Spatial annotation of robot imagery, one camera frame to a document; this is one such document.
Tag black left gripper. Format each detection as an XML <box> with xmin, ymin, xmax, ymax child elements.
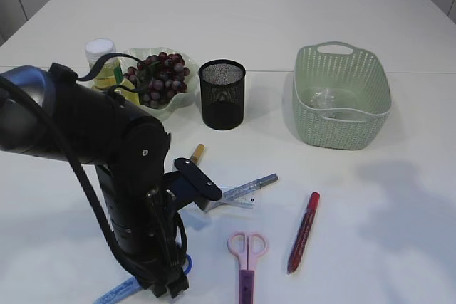
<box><xmin>95</xmin><ymin>118</ymin><xmax>189</xmax><ymax>298</ymax></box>

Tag yellow tea bottle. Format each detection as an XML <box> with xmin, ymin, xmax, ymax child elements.
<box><xmin>85</xmin><ymin>38</ymin><xmax>135</xmax><ymax>91</ymax></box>

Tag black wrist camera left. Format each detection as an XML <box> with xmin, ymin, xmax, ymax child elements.
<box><xmin>163</xmin><ymin>157</ymin><xmax>222</xmax><ymax>211</ymax></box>

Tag blue scissors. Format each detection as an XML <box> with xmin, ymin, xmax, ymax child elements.
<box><xmin>93</xmin><ymin>253</ymin><xmax>194</xmax><ymax>304</ymax></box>

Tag clear plastic sheet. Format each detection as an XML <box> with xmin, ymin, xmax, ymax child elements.
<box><xmin>309</xmin><ymin>87</ymin><xmax>357</xmax><ymax>120</ymax></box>

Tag pink scissors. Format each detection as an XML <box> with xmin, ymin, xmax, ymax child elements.
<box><xmin>227</xmin><ymin>231</ymin><xmax>269</xmax><ymax>304</ymax></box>

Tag green wavy glass plate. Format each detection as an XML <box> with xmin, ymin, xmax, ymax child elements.
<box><xmin>118</xmin><ymin>47</ymin><xmax>199</xmax><ymax>121</ymax></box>

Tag silver marker pen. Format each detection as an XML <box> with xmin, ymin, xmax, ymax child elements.
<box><xmin>204</xmin><ymin>174</ymin><xmax>279</xmax><ymax>213</ymax></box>

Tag purple grape bunch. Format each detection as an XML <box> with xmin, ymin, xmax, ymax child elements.
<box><xmin>123</xmin><ymin>51</ymin><xmax>190</xmax><ymax>109</ymax></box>

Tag gold marker pen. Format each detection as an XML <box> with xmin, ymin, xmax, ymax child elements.
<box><xmin>190</xmin><ymin>144</ymin><xmax>205</xmax><ymax>164</ymax></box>

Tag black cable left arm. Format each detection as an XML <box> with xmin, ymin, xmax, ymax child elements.
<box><xmin>0</xmin><ymin>75</ymin><xmax>143</xmax><ymax>280</ymax></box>

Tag black mesh pen cup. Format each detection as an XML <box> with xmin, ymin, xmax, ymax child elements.
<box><xmin>198</xmin><ymin>59</ymin><xmax>246</xmax><ymax>130</ymax></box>

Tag red marker pen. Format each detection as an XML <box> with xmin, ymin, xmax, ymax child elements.
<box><xmin>287</xmin><ymin>192</ymin><xmax>320</xmax><ymax>274</ymax></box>

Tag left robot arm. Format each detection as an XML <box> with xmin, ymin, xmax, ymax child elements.
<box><xmin>1</xmin><ymin>63</ymin><xmax>189</xmax><ymax>297</ymax></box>

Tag green woven plastic basket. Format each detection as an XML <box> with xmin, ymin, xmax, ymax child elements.
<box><xmin>291</xmin><ymin>41</ymin><xmax>392</xmax><ymax>150</ymax></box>

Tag clear plastic ruler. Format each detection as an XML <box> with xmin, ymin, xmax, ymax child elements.
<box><xmin>212</xmin><ymin>186</ymin><xmax>255</xmax><ymax>209</ymax></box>

